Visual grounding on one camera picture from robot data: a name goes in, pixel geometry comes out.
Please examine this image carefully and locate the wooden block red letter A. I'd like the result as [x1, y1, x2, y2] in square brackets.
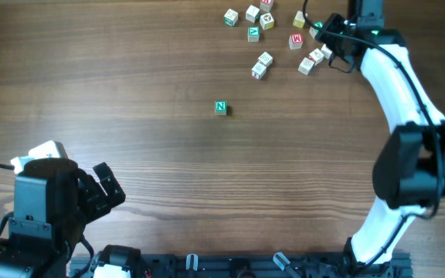
[308, 49, 324, 65]

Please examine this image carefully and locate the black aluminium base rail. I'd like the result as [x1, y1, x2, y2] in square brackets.
[68, 253, 414, 278]

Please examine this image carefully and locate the wooden block red letter M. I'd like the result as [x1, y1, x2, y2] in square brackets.
[289, 33, 304, 49]

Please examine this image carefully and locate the wooden block yellow side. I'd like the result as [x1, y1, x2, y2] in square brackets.
[260, 12, 275, 30]

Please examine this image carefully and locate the wooden block plain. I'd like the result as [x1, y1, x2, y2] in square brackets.
[246, 5, 260, 23]
[258, 52, 273, 67]
[298, 57, 315, 75]

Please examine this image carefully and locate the wooden block green letter right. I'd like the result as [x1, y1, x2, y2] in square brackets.
[309, 22, 323, 39]

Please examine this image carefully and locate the wooden block red edge lower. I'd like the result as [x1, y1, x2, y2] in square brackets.
[251, 62, 267, 80]

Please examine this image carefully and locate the wooden block green letter N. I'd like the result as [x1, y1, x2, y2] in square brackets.
[214, 100, 228, 116]

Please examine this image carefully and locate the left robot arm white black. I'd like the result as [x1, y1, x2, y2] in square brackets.
[0, 158, 149, 277]

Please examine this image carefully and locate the wooden block green letter Y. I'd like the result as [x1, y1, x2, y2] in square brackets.
[247, 26, 260, 42]

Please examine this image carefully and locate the wooden block red edge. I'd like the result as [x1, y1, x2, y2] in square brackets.
[260, 0, 274, 12]
[251, 62, 267, 80]

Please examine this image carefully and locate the wooden block far right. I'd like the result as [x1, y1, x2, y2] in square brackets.
[321, 44, 332, 59]

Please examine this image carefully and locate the wooden block plain top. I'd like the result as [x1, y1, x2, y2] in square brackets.
[246, 5, 260, 23]

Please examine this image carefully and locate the wooden block green corner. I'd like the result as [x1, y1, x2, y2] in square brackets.
[223, 8, 239, 27]

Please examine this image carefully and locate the wooden block plain lower right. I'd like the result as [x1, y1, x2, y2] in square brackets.
[298, 57, 315, 75]

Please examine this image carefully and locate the wooden block plain middle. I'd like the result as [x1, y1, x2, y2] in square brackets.
[258, 52, 273, 67]

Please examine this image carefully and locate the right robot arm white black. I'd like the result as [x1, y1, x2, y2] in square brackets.
[309, 1, 445, 277]

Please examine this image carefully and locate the wooden block red top edge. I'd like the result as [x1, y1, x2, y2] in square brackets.
[260, 0, 274, 12]

